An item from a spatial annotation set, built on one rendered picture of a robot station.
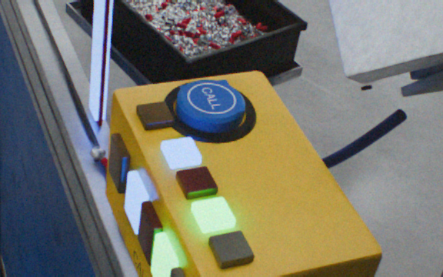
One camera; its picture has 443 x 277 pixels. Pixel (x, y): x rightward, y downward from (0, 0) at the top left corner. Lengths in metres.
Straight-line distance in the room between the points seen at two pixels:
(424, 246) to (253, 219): 1.60
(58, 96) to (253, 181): 0.41
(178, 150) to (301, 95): 1.89
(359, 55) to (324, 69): 1.65
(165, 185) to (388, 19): 0.41
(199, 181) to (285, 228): 0.05
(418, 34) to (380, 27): 0.04
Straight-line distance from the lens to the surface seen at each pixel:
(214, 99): 0.49
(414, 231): 2.05
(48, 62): 0.89
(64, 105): 0.83
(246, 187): 0.46
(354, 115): 2.32
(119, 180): 0.50
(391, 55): 0.81
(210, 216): 0.43
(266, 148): 0.48
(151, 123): 0.48
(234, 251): 0.42
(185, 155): 0.46
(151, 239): 0.46
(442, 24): 0.81
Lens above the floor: 1.39
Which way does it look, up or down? 41 degrees down
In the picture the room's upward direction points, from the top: 10 degrees clockwise
